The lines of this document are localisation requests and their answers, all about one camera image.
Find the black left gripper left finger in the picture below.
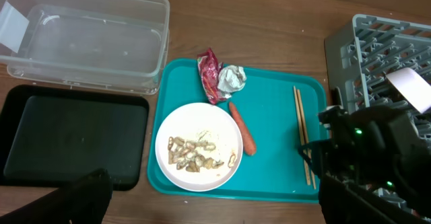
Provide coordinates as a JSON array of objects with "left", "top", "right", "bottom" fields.
[{"left": 1, "top": 169, "right": 113, "bottom": 223}]

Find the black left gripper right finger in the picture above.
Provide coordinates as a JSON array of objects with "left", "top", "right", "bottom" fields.
[{"left": 319, "top": 176, "right": 428, "bottom": 224}]

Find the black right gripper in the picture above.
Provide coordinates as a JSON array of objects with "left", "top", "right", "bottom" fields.
[{"left": 298, "top": 106, "right": 364, "bottom": 184}]

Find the wooden chopstick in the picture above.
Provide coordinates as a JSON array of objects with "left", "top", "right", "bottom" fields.
[
  {"left": 293, "top": 86, "right": 311, "bottom": 186},
  {"left": 296, "top": 89, "right": 317, "bottom": 190}
]

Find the pink bowl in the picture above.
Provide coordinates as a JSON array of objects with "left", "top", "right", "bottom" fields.
[{"left": 387, "top": 68, "right": 431, "bottom": 113}]

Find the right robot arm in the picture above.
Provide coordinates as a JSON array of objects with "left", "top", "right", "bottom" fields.
[{"left": 298, "top": 106, "right": 430, "bottom": 223}]

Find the grey dishwasher rack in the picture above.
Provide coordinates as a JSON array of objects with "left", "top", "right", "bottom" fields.
[{"left": 325, "top": 14, "right": 430, "bottom": 150}]

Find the black tray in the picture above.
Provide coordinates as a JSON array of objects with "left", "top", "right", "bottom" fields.
[{"left": 1, "top": 85, "right": 150, "bottom": 191}]

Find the teal plastic tray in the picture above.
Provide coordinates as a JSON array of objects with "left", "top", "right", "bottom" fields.
[{"left": 147, "top": 59, "right": 328, "bottom": 203}]

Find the orange carrot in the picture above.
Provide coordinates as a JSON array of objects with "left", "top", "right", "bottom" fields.
[{"left": 228, "top": 102, "right": 257, "bottom": 156}]

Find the white plate with food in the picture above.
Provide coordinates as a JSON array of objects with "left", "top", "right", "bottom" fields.
[{"left": 155, "top": 103, "right": 243, "bottom": 192}]

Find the crumpled white paper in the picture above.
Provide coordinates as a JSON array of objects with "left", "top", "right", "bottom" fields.
[{"left": 218, "top": 65, "right": 246, "bottom": 93}]

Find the red snack wrapper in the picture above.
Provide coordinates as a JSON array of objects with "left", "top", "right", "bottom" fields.
[{"left": 197, "top": 48, "right": 231, "bottom": 105}]

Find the clear plastic bin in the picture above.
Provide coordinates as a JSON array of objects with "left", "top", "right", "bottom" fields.
[{"left": 1, "top": 0, "right": 170, "bottom": 95}]

